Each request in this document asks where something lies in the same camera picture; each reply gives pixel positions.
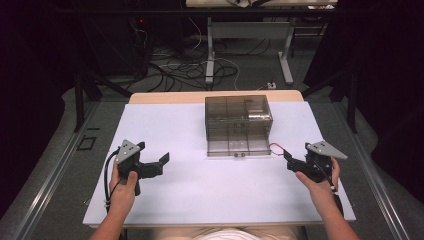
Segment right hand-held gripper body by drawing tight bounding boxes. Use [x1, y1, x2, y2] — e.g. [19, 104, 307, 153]
[292, 140, 349, 184]

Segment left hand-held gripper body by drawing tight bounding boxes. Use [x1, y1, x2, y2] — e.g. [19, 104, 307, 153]
[114, 138, 165, 197]

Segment red elastic band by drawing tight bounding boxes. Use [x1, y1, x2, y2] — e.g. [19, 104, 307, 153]
[268, 142, 286, 157]

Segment clear plastic drawer box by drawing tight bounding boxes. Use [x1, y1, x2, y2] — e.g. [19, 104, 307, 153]
[204, 95, 274, 158]

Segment person's right hand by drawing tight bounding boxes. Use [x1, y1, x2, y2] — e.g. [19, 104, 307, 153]
[294, 157, 342, 210]

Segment person's left hand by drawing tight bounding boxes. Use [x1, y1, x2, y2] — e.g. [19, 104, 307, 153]
[108, 164, 140, 215]

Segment wooden table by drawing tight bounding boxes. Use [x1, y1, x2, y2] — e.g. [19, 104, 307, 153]
[128, 89, 305, 105]

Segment black metal stand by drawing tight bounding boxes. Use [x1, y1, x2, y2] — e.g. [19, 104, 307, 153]
[73, 64, 134, 133]
[301, 64, 360, 134]

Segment person's beige pants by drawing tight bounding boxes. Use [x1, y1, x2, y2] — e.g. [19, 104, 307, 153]
[146, 226, 303, 240]

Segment person's white shirt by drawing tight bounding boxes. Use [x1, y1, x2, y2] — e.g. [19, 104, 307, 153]
[193, 229, 258, 240]

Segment black computer tower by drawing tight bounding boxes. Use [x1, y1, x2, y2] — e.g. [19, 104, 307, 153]
[128, 16, 150, 78]

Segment black horizontal bar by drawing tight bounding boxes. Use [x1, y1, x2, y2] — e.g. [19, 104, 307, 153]
[54, 7, 368, 15]

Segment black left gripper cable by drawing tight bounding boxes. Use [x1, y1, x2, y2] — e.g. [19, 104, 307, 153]
[103, 148, 123, 214]

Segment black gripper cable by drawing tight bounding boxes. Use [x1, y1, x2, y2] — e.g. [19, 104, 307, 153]
[316, 160, 345, 218]
[103, 148, 123, 214]

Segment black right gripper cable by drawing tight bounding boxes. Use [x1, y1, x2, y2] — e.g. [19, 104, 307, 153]
[316, 160, 345, 218]

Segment black floor hatch frame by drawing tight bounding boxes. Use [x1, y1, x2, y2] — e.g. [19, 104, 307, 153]
[76, 135, 98, 152]

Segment metal floor rail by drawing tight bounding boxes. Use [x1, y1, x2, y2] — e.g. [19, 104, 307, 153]
[334, 99, 412, 240]
[6, 99, 101, 240]

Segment tangle of floor cables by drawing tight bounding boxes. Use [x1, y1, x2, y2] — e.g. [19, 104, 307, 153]
[133, 28, 271, 93]

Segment white metal desk frame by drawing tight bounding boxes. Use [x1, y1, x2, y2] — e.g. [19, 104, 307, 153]
[184, 0, 338, 86]

